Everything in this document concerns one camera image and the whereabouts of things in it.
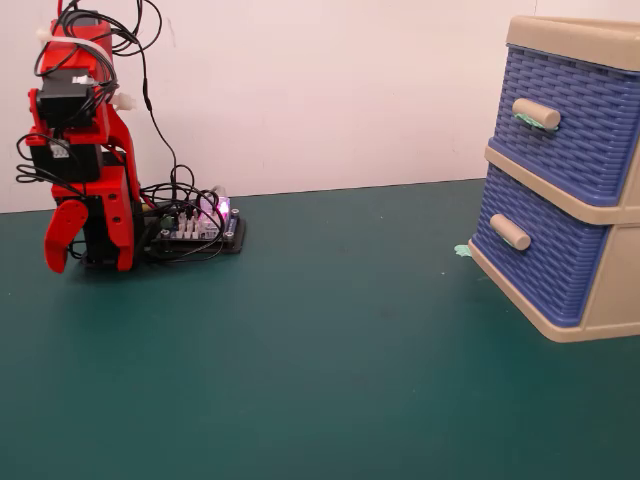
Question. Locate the dark green table mat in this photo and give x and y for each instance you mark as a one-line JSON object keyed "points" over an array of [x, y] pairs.
{"points": [[300, 350]]}

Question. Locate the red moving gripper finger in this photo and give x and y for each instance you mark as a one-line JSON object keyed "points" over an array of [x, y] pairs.
{"points": [[65, 235]]}

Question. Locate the servo controller circuit board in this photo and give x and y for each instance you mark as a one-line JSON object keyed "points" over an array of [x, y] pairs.
{"points": [[200, 232]]}

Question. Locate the red fixed gripper finger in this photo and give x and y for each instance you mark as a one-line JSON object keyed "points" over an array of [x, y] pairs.
{"points": [[122, 225]]}

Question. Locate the blue wicker plastic drawer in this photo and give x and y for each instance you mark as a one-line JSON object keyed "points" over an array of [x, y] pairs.
{"points": [[590, 150], [555, 280]]}

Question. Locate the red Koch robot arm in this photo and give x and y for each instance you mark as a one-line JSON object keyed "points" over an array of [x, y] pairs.
{"points": [[107, 130]]}

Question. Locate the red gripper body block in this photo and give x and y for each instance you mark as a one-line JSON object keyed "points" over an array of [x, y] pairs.
{"points": [[95, 185]]}

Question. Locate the beige plastic drawer cabinet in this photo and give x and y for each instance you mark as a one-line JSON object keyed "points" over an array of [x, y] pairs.
{"points": [[615, 280]]}

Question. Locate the long white zip tie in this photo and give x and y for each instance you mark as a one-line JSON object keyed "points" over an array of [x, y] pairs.
{"points": [[80, 44]]}

